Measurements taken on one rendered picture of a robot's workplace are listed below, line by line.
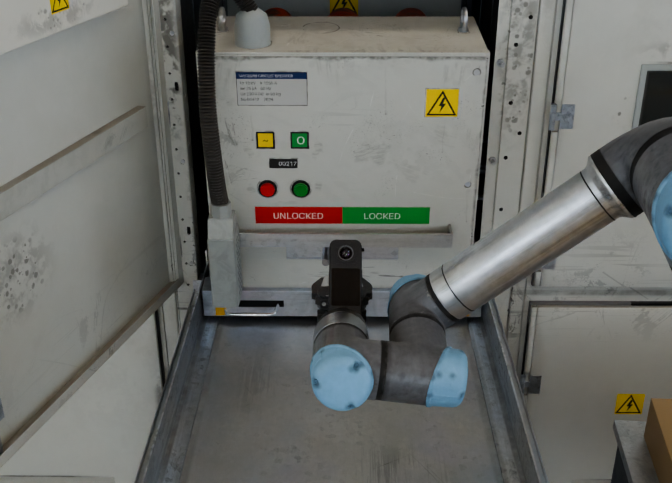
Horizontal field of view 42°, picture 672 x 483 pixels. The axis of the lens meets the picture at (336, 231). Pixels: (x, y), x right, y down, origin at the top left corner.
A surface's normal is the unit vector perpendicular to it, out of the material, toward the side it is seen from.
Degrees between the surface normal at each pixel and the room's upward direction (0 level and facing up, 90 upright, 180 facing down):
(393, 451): 0
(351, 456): 0
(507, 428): 0
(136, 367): 90
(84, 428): 90
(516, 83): 90
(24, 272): 90
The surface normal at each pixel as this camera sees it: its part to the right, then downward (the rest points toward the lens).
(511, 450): 0.00, -0.90
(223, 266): -0.01, 0.50
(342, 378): -0.01, 0.29
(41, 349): 0.95, 0.14
